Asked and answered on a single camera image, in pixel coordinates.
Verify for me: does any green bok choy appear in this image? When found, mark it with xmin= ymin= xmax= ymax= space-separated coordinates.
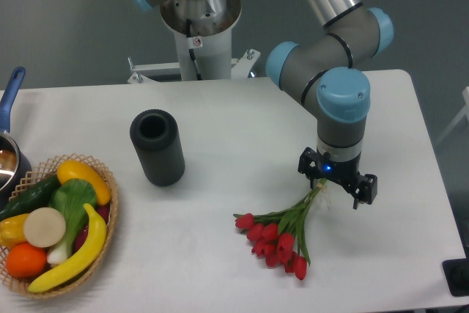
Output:
xmin=47 ymin=178 xmax=97 ymax=267

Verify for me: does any woven wicker basket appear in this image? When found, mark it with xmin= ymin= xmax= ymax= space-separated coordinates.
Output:
xmin=1 ymin=153 xmax=119 ymax=299

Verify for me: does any orange fruit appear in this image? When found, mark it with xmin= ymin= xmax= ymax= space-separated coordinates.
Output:
xmin=5 ymin=243 xmax=47 ymax=279

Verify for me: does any dark grey ribbed vase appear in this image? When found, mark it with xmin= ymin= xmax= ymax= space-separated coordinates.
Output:
xmin=130 ymin=109 xmax=185 ymax=187

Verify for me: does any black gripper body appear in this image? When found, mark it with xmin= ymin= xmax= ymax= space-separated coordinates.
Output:
xmin=312 ymin=152 xmax=361 ymax=195

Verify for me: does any yellow bell pepper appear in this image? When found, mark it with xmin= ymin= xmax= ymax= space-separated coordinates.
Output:
xmin=1 ymin=213 xmax=29 ymax=248

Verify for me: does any yellow banana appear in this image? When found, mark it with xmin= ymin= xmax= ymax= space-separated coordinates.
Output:
xmin=28 ymin=203 xmax=107 ymax=293

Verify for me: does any red tulip bouquet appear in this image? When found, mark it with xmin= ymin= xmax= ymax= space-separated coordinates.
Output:
xmin=234 ymin=178 xmax=327 ymax=281

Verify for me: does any black device at table edge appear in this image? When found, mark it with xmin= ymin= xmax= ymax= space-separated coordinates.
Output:
xmin=442 ymin=258 xmax=468 ymax=297

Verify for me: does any blue handled saucepan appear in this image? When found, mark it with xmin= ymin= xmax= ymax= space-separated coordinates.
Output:
xmin=1 ymin=67 xmax=32 ymax=198

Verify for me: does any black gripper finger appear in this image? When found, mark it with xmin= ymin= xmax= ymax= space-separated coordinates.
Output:
xmin=352 ymin=174 xmax=378 ymax=210
xmin=298 ymin=147 xmax=317 ymax=188

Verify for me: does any beige round disc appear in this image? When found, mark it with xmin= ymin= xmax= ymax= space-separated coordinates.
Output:
xmin=23 ymin=207 xmax=66 ymax=248

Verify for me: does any green cucumber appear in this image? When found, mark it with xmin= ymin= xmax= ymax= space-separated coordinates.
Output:
xmin=1 ymin=174 xmax=61 ymax=221

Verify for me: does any purple red vegetable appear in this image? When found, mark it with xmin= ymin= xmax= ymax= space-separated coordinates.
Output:
xmin=73 ymin=205 xmax=110 ymax=253

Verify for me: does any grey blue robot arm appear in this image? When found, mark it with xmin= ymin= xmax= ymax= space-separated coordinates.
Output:
xmin=133 ymin=0 xmax=394 ymax=205

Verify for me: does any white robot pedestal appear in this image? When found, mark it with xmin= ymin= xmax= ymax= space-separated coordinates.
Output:
xmin=127 ymin=0 xmax=262 ymax=84

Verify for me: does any white furniture leg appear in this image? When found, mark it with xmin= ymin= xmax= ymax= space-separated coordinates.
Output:
xmin=435 ymin=87 xmax=468 ymax=147

